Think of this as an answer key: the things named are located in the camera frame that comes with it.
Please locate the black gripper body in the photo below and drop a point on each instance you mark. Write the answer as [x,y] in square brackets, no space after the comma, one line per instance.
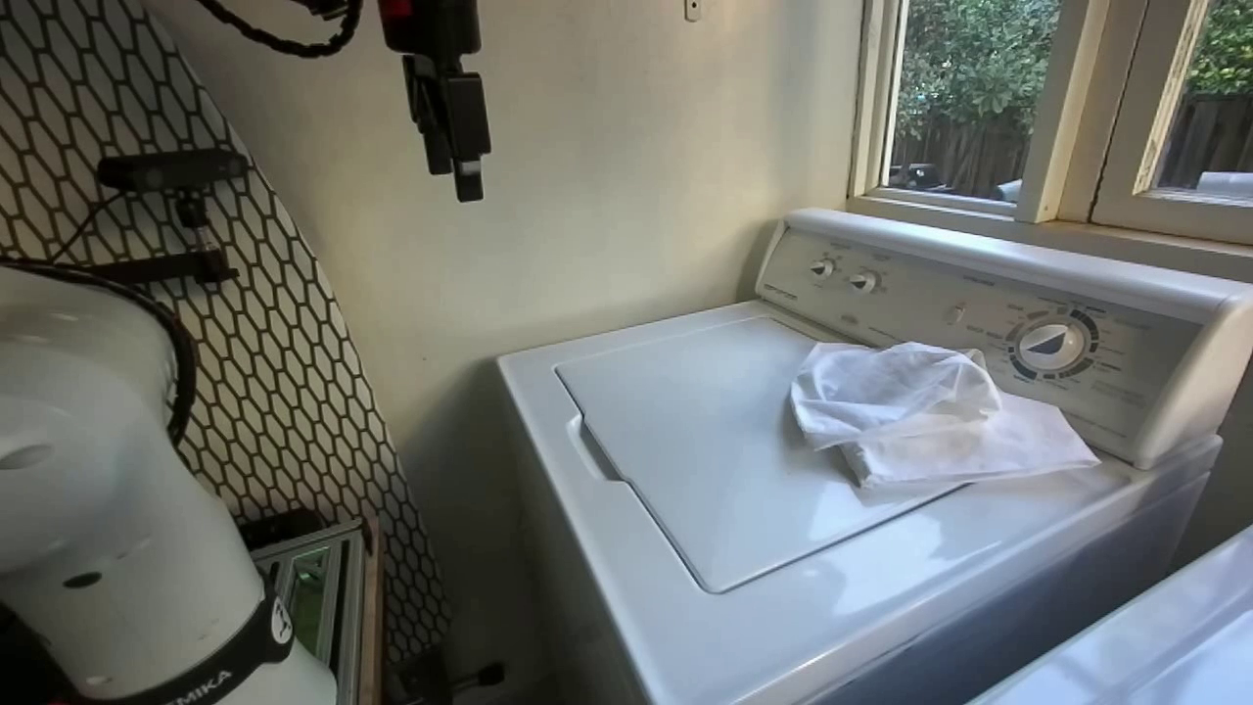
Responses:
[431,24]

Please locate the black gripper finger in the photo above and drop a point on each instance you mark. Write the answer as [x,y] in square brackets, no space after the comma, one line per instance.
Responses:
[472,144]
[426,114]

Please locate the white cloth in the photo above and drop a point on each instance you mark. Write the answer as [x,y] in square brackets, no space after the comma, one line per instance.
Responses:
[916,412]

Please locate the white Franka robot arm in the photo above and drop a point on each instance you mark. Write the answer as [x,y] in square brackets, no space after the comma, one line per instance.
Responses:
[105,523]

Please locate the white washing machine lid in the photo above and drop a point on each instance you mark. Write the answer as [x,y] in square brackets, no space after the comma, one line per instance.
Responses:
[705,445]

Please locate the white top-load washing machine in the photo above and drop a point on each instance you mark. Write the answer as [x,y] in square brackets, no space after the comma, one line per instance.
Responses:
[785,612]

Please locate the black ironing board hook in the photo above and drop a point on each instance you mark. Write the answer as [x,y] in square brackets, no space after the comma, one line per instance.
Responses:
[170,170]
[157,268]

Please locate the small white washer knob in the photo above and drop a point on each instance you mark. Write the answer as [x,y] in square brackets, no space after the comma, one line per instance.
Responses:
[824,268]
[865,281]

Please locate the framed green picture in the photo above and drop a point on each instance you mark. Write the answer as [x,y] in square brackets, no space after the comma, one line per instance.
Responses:
[315,600]

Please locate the brown wooden fence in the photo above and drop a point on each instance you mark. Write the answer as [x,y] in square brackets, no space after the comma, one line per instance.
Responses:
[961,159]

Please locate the green tree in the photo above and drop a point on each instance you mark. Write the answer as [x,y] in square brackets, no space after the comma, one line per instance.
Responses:
[973,54]

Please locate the black ironing board foot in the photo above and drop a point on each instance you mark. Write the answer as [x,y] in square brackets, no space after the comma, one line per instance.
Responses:
[452,680]

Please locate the large round washer dial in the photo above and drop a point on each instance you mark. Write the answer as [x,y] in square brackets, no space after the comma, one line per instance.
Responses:
[1055,348]

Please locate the white dryer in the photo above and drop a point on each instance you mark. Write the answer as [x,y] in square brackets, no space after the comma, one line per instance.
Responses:
[1149,639]

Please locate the small wall hook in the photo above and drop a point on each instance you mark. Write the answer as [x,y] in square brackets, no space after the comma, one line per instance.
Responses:
[690,9]

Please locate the cream wooden window frame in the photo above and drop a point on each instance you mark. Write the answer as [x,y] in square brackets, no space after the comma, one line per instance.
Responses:
[1064,121]

